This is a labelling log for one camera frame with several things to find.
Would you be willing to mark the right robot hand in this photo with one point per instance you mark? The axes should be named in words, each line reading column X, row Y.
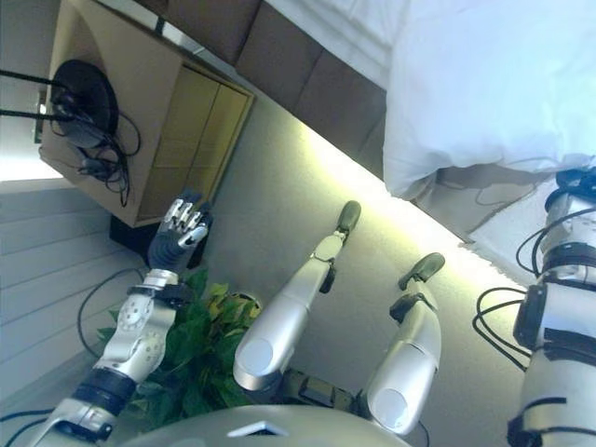
column 575, row 180

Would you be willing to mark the silver left robot leg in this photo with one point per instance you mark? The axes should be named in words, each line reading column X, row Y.
column 288, row 307

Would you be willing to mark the silver right robot leg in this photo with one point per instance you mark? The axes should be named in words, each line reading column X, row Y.
column 410, row 354

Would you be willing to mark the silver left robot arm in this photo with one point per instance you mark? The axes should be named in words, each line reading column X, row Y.
column 135, row 335

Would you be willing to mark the white mattress sheet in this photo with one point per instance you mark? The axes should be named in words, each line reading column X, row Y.
column 340, row 32

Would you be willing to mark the brown upholstered bed base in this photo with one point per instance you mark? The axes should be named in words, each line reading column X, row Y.
column 298, row 79

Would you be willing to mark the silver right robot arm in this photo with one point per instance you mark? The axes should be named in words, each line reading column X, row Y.
column 554, row 326

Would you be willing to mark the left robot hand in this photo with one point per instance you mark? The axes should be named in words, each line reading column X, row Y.
column 177, row 233

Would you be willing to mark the green leafy plant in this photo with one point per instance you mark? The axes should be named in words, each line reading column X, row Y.
column 195, row 354

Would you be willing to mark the silver robot torso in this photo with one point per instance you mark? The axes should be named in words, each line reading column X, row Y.
column 233, row 428

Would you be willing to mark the wooden nightstand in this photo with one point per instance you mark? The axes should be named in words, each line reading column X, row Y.
column 158, row 107

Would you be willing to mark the white duvet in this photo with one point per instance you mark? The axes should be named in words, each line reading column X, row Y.
column 489, row 93

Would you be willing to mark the silver robot leg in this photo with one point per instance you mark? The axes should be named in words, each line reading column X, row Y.
column 288, row 307
column 410, row 354

